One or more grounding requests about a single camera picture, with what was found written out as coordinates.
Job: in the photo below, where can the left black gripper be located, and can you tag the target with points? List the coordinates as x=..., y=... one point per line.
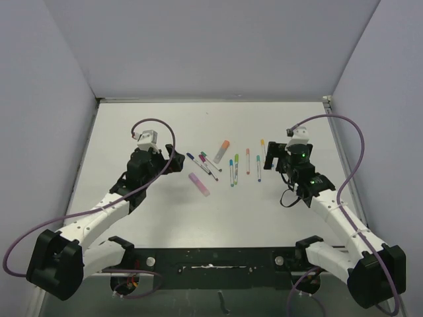
x=176, y=164

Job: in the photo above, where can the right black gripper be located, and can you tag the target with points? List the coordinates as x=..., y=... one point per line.
x=275, y=150

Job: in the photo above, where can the yellow cap pen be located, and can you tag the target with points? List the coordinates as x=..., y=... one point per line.
x=263, y=147

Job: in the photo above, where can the orange cap pen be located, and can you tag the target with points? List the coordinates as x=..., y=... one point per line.
x=248, y=161

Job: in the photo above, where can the teal cap pen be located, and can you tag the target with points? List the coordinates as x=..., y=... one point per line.
x=258, y=168

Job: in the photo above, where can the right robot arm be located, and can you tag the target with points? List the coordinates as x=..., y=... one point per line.
x=372, y=270

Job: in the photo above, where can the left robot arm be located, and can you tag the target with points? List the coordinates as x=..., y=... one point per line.
x=62, y=259

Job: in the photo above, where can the lime green cap pen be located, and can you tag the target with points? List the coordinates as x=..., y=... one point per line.
x=236, y=169

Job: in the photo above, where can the light blue cap pen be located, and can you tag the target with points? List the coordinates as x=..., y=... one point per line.
x=231, y=172

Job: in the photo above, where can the blue cap marker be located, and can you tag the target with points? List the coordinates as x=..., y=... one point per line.
x=205, y=169

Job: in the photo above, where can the pink highlighter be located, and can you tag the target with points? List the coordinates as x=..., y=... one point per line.
x=201, y=187

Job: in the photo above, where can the magenta cap marker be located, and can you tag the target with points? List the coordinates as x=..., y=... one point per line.
x=202, y=158

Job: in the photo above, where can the green cap marker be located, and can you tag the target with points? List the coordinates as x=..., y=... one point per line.
x=211, y=162

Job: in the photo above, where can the orange cap highlighter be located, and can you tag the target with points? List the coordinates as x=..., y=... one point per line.
x=223, y=148

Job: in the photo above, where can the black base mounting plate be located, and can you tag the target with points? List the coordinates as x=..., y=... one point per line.
x=204, y=269

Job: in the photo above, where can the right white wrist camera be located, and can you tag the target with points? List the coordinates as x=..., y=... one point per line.
x=299, y=135

